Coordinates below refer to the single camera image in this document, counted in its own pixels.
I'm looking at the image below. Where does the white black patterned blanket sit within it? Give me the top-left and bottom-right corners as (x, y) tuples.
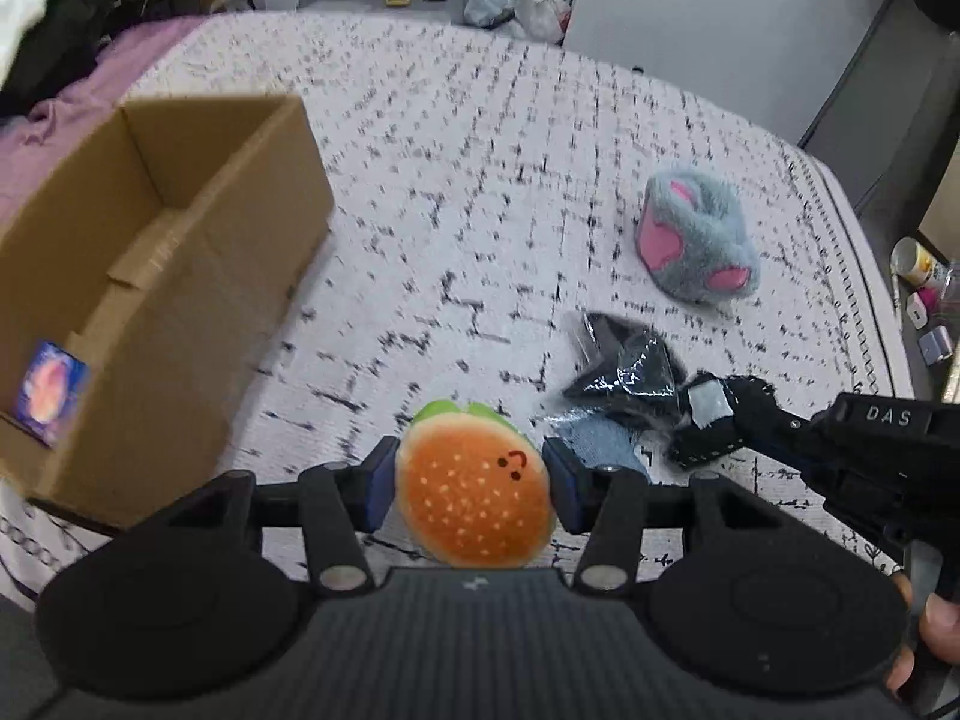
(0, 11), (917, 616)

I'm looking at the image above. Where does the white yellow paper cup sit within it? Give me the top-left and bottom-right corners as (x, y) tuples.
(889, 236), (950, 290)

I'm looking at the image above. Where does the person's right hand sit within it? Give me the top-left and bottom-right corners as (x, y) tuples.
(889, 576), (960, 695)

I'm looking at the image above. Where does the small purple box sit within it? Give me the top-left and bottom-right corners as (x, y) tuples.
(918, 325), (956, 363)

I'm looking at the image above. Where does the grey pink plush toy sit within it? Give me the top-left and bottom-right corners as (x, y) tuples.
(635, 169), (761, 305)

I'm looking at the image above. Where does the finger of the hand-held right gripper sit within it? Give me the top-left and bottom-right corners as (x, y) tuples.
(677, 371), (817, 452)
(666, 426), (752, 473)

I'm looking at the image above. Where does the white fluffy garment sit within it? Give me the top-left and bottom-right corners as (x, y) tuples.
(0, 0), (70, 85)

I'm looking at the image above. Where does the burger plush toy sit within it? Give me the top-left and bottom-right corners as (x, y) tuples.
(395, 400), (557, 568)

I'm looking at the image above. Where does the purple bed sheet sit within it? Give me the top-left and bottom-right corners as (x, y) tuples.
(0, 15), (205, 220)

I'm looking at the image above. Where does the blue denim cloth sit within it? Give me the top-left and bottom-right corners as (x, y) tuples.
(551, 416), (655, 482)

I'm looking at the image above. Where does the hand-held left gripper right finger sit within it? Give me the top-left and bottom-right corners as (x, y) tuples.
(544, 436), (785, 592)

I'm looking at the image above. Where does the cardboard box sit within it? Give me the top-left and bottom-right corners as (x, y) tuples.
(0, 94), (336, 535)

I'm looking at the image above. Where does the black cloth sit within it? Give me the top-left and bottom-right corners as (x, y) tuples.
(562, 310), (686, 422)

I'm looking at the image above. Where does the white plastic bag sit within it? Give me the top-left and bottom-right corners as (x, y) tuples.
(513, 0), (574, 45)

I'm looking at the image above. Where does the brown board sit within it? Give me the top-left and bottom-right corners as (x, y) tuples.
(918, 156), (960, 257)

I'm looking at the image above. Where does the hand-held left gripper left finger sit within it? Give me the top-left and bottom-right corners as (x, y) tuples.
(154, 436), (400, 592)

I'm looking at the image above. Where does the black garment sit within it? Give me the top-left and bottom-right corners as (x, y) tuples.
(0, 0), (125, 117)

